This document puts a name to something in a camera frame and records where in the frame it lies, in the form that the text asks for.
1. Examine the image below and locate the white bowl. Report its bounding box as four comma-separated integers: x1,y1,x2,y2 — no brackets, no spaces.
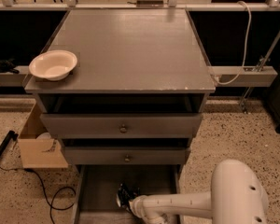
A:
29,50,77,81

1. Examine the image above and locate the black object on rail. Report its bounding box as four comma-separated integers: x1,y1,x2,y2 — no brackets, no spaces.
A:
0,60,20,74

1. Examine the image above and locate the bottom grey open drawer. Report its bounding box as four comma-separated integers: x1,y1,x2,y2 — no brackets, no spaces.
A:
71,165,179,224

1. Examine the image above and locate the top grey drawer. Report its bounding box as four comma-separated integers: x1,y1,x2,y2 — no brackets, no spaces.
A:
40,114,202,139

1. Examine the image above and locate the cardboard box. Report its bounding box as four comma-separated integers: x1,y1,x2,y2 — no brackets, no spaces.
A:
18,105,68,169

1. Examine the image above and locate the blue chip bag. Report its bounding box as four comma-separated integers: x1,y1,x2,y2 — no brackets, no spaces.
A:
116,183,140,212

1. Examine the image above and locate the black pole on floor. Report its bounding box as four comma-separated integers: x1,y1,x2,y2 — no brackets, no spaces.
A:
0,130,18,157

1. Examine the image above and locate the middle grey drawer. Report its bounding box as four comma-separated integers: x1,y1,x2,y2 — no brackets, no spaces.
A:
63,147,190,165

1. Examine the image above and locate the grey wooden drawer cabinet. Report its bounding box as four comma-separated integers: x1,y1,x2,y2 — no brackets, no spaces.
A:
25,9,215,165

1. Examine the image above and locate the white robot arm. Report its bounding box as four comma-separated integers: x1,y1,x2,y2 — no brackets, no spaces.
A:
130,160,269,224

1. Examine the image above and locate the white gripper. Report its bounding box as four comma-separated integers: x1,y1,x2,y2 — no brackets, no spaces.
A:
130,195,149,218

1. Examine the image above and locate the white hanging cable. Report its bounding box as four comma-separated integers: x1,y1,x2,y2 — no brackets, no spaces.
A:
214,0,253,86

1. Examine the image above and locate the black floor cable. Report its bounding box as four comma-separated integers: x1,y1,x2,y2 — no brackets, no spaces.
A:
0,162,77,224

